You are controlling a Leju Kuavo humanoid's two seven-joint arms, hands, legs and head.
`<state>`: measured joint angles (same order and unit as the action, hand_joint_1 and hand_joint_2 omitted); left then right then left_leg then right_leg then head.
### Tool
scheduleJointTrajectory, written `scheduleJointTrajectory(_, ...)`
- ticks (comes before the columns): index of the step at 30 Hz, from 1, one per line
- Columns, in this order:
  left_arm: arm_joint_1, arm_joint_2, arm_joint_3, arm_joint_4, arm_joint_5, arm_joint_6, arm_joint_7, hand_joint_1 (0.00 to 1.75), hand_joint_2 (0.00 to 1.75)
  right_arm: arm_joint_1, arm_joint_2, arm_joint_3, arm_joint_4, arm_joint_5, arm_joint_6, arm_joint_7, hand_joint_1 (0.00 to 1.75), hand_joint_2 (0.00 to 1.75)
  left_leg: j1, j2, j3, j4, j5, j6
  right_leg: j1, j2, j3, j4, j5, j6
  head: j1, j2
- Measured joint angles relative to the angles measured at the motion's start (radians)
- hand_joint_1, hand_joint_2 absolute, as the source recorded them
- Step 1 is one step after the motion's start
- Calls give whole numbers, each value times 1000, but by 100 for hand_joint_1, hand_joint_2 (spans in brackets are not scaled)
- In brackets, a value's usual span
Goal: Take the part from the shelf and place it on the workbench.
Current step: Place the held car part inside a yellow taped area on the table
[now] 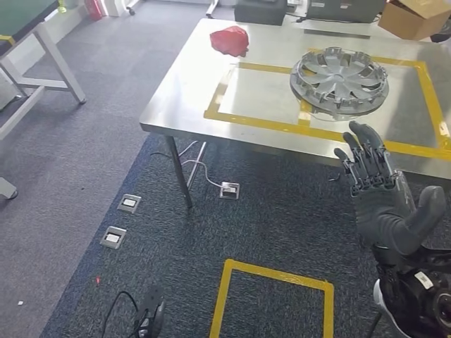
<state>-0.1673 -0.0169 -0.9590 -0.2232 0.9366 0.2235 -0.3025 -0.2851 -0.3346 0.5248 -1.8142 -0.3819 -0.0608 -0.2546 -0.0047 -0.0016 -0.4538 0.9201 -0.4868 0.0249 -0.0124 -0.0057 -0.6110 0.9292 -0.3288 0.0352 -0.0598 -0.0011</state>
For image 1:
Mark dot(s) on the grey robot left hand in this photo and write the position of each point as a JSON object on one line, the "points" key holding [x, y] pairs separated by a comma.
{"points": [[160, 317]]}

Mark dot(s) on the silver wheel hubcap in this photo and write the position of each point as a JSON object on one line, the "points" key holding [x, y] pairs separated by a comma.
{"points": [[338, 79]]}

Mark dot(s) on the steel workbench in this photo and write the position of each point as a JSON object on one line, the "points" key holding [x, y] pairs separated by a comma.
{"points": [[183, 93]]}

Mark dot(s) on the yellow floor tape square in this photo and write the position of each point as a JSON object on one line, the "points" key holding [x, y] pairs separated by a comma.
{"points": [[220, 303]]}

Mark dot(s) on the metal floor socket plate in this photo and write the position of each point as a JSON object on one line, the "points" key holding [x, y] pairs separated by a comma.
{"points": [[222, 196], [112, 238], [129, 203]]}

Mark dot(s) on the yellow tape double rectangle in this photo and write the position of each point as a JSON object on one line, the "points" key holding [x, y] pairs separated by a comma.
{"points": [[267, 123]]}

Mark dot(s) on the white wheeled stand leg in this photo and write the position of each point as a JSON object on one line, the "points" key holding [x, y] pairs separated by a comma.
{"points": [[132, 5], [212, 7]]}

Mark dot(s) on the black hard case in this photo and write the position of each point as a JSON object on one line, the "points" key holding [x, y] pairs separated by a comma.
{"points": [[261, 14]]}

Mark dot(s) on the yellow green bottle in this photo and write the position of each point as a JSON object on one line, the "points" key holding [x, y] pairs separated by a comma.
{"points": [[62, 5]]}

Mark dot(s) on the green topped white table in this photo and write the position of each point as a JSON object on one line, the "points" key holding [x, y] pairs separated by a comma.
{"points": [[21, 14]]}

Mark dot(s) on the dark metal strip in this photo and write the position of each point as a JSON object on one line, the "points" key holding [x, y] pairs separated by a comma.
{"points": [[335, 34]]}

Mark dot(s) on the grey laptop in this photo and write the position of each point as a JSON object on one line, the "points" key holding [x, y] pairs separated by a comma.
{"points": [[345, 9]]}

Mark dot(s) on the cardboard box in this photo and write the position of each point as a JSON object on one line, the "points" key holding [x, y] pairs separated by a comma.
{"points": [[405, 23]]}

